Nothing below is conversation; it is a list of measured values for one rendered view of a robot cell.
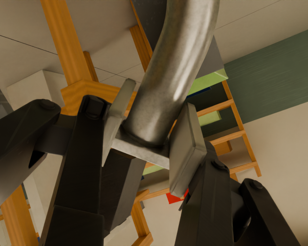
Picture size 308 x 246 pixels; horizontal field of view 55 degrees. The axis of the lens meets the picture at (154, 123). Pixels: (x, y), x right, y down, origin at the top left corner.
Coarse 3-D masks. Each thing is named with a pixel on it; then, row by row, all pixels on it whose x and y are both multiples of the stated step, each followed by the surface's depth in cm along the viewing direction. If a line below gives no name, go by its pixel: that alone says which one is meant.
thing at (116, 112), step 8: (128, 80) 19; (128, 88) 18; (120, 96) 16; (128, 96) 16; (112, 104) 15; (120, 104) 15; (112, 112) 14; (120, 112) 14; (112, 120) 14; (120, 120) 14; (104, 128) 14; (112, 128) 14; (104, 136) 14; (112, 136) 14; (104, 144) 14; (104, 152) 14; (104, 160) 14
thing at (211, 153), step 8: (208, 144) 17; (208, 152) 16; (200, 168) 14; (192, 184) 14; (232, 184) 14; (240, 184) 14; (192, 192) 14; (232, 192) 13; (240, 192) 13; (232, 200) 13; (240, 200) 13; (232, 208) 13; (240, 208) 13; (232, 216) 13; (240, 216) 13; (248, 216) 13; (240, 224) 13
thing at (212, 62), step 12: (132, 0) 20; (144, 0) 20; (156, 0) 20; (144, 12) 21; (156, 12) 21; (144, 24) 21; (156, 24) 21; (156, 36) 21; (216, 48) 21; (204, 60) 22; (216, 60) 22; (204, 72) 22
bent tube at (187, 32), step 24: (168, 0) 17; (192, 0) 16; (216, 0) 16; (168, 24) 17; (192, 24) 16; (168, 48) 17; (192, 48) 17; (168, 72) 17; (192, 72) 17; (144, 96) 18; (168, 96) 18; (144, 120) 18; (168, 120) 18; (120, 144) 18; (144, 144) 19; (168, 144) 21; (168, 168) 19
